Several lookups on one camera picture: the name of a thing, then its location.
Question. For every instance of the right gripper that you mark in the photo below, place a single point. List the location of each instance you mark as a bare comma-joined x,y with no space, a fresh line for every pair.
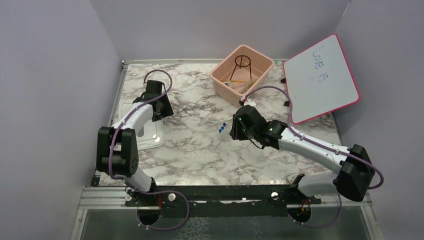
235,132

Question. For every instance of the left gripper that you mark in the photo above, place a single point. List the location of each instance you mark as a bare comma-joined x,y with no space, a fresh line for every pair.
167,110

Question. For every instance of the white plastic lid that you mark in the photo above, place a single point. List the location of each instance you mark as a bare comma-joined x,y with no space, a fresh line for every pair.
149,134

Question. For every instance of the amber rubber tubing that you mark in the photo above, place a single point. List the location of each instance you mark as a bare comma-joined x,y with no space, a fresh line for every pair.
240,85

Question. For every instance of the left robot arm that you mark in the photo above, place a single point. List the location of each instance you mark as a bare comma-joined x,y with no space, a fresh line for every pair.
117,150

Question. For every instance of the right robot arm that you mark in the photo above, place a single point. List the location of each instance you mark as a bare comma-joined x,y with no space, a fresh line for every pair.
350,168

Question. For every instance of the pink plastic bin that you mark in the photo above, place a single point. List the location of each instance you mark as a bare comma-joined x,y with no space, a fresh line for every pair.
243,63

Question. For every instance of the pink framed whiteboard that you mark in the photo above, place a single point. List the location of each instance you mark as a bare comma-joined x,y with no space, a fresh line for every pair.
319,80

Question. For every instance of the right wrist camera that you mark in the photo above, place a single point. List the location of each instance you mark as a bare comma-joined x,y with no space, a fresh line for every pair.
244,101

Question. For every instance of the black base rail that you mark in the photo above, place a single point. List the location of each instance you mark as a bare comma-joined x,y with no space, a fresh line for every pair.
205,201

